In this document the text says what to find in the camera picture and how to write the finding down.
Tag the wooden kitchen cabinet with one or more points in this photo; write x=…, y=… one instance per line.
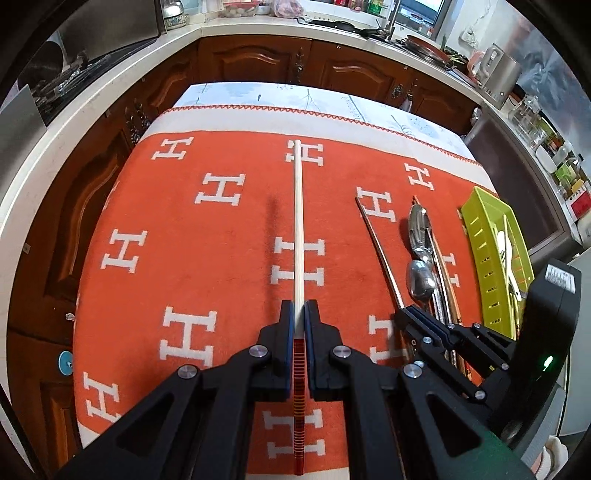
x=258, y=60

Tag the food container with red lid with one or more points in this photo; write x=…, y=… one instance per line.
x=238, y=7

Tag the black gas stove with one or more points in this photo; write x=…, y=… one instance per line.
x=78, y=69

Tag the white wall socket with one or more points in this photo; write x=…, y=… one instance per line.
x=468, y=34

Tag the red frying pan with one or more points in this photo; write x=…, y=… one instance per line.
x=427, y=46

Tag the green plastic tray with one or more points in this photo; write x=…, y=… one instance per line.
x=485, y=240

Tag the metal chopstick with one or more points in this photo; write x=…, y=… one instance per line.
x=378, y=251

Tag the orange printed blanket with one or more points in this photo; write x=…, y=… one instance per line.
x=207, y=277

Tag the clear plastic bag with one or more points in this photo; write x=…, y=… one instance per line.
x=286, y=7

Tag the kitchen window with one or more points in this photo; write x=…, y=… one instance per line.
x=418, y=9

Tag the kitchen sink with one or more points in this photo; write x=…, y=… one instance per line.
x=337, y=25

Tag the glass jar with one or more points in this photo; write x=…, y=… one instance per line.
x=526, y=115

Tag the pale floral tablecloth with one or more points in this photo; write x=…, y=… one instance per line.
x=323, y=101

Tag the chrome faucet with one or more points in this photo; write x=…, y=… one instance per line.
x=392, y=21

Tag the stainless electric kettle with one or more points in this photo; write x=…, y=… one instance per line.
x=496, y=74

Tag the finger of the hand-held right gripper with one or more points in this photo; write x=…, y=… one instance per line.
x=489, y=344
x=429, y=350

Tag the white ceramic spoon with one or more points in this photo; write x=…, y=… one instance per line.
x=501, y=240

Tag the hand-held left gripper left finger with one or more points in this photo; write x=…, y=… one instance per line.
x=289, y=337

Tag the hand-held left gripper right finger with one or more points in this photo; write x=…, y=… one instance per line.
x=310, y=341

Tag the stainless splash panel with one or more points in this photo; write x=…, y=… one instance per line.
x=106, y=23

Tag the metal spoon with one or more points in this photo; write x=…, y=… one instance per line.
x=418, y=224
x=424, y=253
x=419, y=279

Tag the brown wooden chopstick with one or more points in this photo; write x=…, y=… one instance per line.
x=467, y=369
x=451, y=288

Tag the ceramic jar with steel lid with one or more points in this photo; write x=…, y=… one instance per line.
x=173, y=11

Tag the red packet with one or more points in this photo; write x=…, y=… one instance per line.
x=581, y=205

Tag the white kitchen countertop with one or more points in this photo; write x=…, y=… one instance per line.
x=258, y=26

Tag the green label jar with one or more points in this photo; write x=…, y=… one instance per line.
x=551, y=138

